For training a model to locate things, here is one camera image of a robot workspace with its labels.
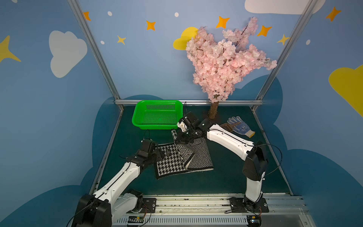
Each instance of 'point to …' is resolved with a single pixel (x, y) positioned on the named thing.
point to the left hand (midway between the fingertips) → (160, 152)
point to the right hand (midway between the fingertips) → (176, 141)
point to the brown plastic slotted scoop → (228, 127)
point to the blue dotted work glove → (242, 128)
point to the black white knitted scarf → (177, 159)
